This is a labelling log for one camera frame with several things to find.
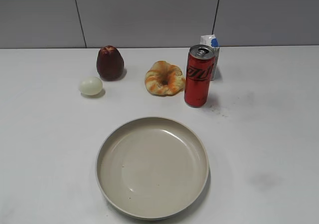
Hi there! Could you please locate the red cola can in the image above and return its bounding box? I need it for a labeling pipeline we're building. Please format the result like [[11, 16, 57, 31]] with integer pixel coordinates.
[[184, 44, 215, 108]]

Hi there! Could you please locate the beige round plate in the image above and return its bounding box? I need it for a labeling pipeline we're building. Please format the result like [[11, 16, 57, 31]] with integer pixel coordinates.
[[95, 116, 210, 220]]

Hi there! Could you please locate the dark red wax apple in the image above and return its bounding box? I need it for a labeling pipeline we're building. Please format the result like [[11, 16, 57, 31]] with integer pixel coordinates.
[[96, 45, 124, 81]]

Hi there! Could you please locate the white egg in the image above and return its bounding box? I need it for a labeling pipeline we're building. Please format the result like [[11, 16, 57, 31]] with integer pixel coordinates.
[[78, 77, 103, 96]]

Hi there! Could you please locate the white blue milk carton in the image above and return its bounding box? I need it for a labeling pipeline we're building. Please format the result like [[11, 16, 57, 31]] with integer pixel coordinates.
[[200, 34, 220, 81]]

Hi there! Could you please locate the orange striped bread ring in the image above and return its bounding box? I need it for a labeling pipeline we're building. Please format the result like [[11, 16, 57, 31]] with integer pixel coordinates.
[[145, 60, 186, 96]]

